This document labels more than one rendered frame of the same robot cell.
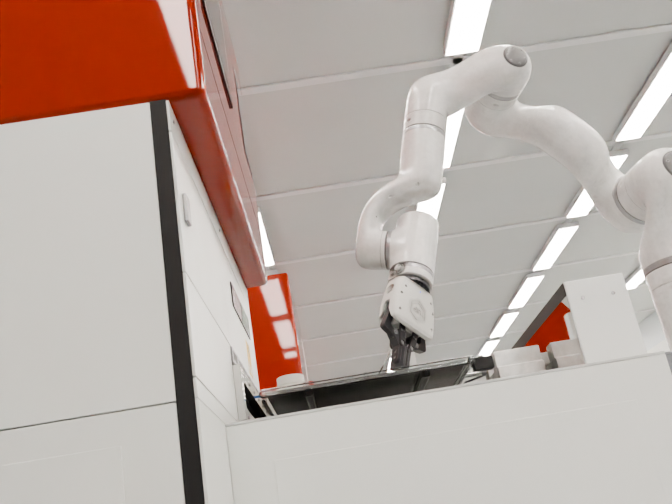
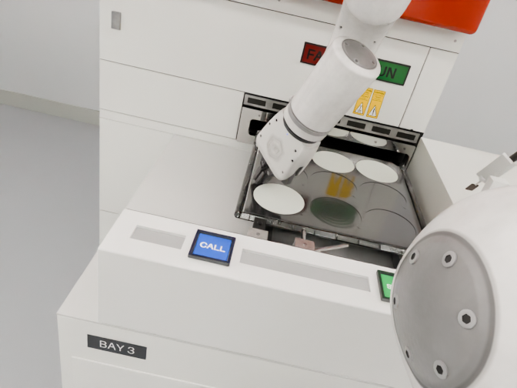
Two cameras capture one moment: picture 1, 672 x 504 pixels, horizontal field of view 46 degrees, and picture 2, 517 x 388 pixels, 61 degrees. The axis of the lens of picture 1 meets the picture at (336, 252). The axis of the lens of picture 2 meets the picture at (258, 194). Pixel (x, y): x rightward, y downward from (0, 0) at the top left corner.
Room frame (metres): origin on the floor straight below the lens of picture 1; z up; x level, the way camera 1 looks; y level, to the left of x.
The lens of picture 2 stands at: (1.37, -0.84, 1.36)
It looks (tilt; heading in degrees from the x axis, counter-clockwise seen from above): 32 degrees down; 91
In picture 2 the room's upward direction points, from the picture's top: 13 degrees clockwise
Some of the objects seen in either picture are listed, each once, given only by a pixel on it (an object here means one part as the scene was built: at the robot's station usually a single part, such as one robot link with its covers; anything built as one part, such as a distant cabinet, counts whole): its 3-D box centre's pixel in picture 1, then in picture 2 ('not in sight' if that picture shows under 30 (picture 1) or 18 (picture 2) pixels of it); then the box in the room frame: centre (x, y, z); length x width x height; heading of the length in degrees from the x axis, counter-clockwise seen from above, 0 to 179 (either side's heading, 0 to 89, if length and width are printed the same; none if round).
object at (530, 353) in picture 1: (515, 357); (254, 249); (1.37, -0.28, 0.89); 0.08 x 0.03 x 0.03; 92
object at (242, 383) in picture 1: (254, 414); (324, 142); (1.47, 0.20, 0.89); 0.44 x 0.02 x 0.10; 2
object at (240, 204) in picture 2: (367, 376); (250, 167); (1.32, -0.02, 0.90); 0.37 x 0.01 x 0.01; 92
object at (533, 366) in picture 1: (503, 391); not in sight; (1.52, -0.27, 0.87); 0.36 x 0.08 x 0.03; 2
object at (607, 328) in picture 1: (561, 360); (295, 306); (1.44, -0.37, 0.89); 0.55 x 0.09 x 0.14; 2
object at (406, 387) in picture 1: (365, 396); (333, 185); (1.50, -0.01, 0.90); 0.34 x 0.34 x 0.01; 2
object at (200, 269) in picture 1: (225, 326); (266, 77); (1.30, 0.21, 1.02); 0.81 x 0.03 x 0.40; 2
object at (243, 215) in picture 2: (458, 381); (336, 236); (1.50, -0.19, 0.90); 0.38 x 0.01 x 0.01; 2
